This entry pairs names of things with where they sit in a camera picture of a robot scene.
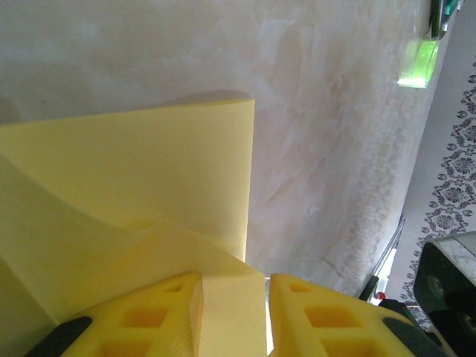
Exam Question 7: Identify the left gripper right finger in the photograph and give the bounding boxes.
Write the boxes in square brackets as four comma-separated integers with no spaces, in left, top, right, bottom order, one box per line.
[268,273,457,357]

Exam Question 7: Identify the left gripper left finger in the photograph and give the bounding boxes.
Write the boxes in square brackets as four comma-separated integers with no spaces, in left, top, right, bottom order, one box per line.
[24,271,205,357]

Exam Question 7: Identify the yellow square paper sheet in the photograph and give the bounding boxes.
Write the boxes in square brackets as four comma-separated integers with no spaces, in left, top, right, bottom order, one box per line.
[0,98,275,357]

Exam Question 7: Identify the green tape roll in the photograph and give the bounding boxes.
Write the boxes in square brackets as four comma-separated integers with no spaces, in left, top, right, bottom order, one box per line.
[395,38,442,90]

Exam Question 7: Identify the black calculator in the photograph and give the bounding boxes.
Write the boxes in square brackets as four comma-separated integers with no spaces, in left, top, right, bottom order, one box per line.
[426,0,466,40]

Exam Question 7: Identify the aluminium side rail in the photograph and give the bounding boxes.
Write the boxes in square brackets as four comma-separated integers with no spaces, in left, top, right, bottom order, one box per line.
[356,214,407,299]

